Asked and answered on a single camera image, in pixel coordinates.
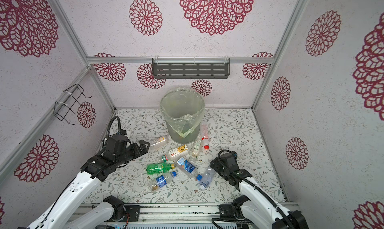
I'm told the translucent green bin liner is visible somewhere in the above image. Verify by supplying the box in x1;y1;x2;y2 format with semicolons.
159;86;207;138

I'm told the pepsi bottle blue cap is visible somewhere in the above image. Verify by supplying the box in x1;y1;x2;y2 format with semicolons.
149;171;178;192

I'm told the white bottle red cap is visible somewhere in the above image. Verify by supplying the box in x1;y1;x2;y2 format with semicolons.
200;123;210;150

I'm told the black wire wall rack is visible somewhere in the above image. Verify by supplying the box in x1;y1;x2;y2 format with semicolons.
53;83;91;125

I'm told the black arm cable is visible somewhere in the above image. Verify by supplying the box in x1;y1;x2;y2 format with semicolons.
211;149;296;229
103;116;122;149

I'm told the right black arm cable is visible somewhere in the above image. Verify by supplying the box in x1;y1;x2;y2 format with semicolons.
211;149;296;229

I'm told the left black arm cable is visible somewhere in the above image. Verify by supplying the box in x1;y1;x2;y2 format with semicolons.
103;116;122;149

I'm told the green soda bottle yellow cap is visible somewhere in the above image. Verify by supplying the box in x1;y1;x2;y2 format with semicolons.
146;163;175;175

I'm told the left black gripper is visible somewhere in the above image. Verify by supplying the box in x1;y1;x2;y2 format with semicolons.
115;139;150;167

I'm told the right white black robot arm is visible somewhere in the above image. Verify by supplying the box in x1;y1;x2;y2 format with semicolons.
210;150;309;229

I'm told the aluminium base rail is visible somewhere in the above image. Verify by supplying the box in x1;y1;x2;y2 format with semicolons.
125;203;231;225

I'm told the grey mesh waste bin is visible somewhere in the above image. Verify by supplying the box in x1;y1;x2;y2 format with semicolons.
159;89;206;145

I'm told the clear bottle blue orange label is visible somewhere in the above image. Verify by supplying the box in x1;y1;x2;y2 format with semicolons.
176;157;202;181

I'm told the grey slotted wall shelf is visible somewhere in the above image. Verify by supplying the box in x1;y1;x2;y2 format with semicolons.
152;58;231;79

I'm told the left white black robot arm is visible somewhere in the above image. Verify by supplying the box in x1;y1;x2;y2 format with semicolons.
28;130;150;229

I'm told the clear water bottle blue cap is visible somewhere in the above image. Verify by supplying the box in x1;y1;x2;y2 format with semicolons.
199;167;217;190

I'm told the clear bottle sunflower label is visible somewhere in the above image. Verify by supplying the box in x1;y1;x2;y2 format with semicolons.
158;145;189;163

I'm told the clear bottle green white label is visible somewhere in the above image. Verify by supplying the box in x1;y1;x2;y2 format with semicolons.
191;137;202;160

